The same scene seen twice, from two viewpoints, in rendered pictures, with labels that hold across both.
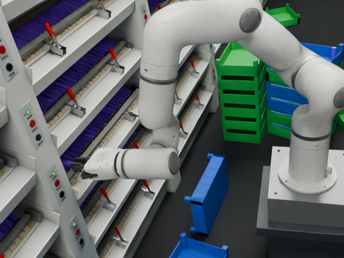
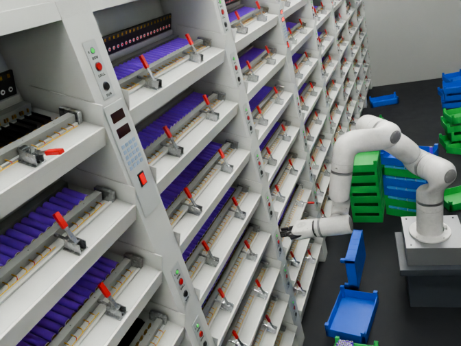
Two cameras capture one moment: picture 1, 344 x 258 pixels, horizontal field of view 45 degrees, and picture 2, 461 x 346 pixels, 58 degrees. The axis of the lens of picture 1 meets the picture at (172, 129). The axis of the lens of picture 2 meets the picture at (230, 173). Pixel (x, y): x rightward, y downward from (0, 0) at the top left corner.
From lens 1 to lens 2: 85 cm
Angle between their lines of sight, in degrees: 10
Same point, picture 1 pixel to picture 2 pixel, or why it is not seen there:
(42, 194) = (272, 248)
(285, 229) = (420, 269)
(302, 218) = (431, 260)
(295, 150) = (421, 214)
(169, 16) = (349, 138)
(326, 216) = (448, 257)
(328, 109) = (442, 185)
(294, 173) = (421, 231)
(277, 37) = (407, 144)
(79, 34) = (278, 152)
